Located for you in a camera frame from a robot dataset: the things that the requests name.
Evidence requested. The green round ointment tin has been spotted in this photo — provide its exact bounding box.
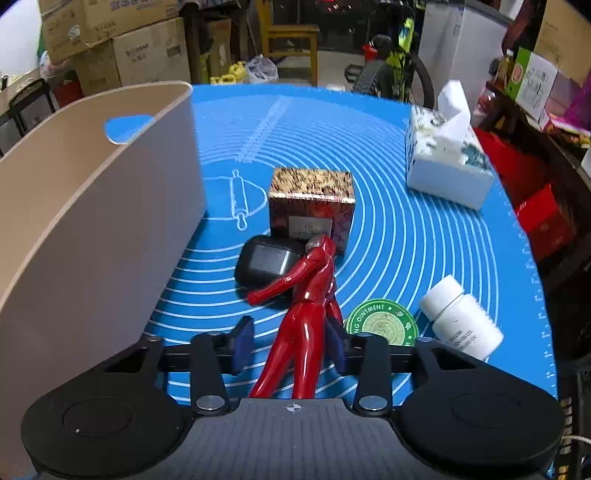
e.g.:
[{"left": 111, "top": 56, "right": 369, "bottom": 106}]
[{"left": 346, "top": 299, "right": 420, "bottom": 346}]

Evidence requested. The red Ultraman action figure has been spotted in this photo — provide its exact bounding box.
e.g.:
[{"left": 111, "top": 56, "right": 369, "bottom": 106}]
[{"left": 247, "top": 235, "right": 342, "bottom": 399}]

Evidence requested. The beige plastic storage bin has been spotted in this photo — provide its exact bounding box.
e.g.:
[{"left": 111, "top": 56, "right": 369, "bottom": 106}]
[{"left": 1, "top": 81, "right": 205, "bottom": 479}]

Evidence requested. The white pill bottle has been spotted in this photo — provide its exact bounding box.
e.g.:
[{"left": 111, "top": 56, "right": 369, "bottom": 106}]
[{"left": 420, "top": 275, "right": 504, "bottom": 360}]

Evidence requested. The black earbuds case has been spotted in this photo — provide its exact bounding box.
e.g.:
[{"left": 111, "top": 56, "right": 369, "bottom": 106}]
[{"left": 235, "top": 235, "right": 304, "bottom": 291}]

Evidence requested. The blue silicone baking mat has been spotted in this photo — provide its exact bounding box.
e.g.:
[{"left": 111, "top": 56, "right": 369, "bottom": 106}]
[{"left": 145, "top": 85, "right": 557, "bottom": 397}]

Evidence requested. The patterned brown gift box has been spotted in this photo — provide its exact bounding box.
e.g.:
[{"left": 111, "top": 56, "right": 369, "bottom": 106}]
[{"left": 267, "top": 167, "right": 356, "bottom": 255}]

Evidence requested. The white tissue pack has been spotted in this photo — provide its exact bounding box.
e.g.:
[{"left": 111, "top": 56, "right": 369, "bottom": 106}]
[{"left": 405, "top": 79, "right": 495, "bottom": 211}]

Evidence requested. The yellow oil jug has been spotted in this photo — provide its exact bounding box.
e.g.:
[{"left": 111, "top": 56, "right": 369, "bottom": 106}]
[{"left": 209, "top": 62, "right": 249, "bottom": 85}]

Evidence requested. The clear plastic bag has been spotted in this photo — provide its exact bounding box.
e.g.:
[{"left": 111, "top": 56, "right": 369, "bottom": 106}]
[{"left": 245, "top": 54, "right": 279, "bottom": 85}]

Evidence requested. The green black bicycle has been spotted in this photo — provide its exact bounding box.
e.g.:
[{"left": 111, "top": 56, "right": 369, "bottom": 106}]
[{"left": 344, "top": 1, "right": 435, "bottom": 109}]

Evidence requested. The large lower cardboard box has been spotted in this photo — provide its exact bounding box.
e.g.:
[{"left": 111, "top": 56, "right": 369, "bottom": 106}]
[{"left": 73, "top": 17, "right": 190, "bottom": 96}]

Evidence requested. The green white carton box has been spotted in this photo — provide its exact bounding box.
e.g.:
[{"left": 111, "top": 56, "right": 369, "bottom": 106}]
[{"left": 505, "top": 48, "right": 558, "bottom": 121}]

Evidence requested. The wooden chair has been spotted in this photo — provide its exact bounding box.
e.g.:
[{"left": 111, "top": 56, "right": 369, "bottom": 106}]
[{"left": 254, "top": 0, "right": 320, "bottom": 87}]

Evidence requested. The white chest freezer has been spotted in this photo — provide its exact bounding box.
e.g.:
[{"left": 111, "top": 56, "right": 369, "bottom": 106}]
[{"left": 419, "top": 1, "right": 512, "bottom": 109}]

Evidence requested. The upper stacked cardboard box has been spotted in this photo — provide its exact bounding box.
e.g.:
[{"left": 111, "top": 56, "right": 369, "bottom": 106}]
[{"left": 38, "top": 0, "right": 179, "bottom": 64}]

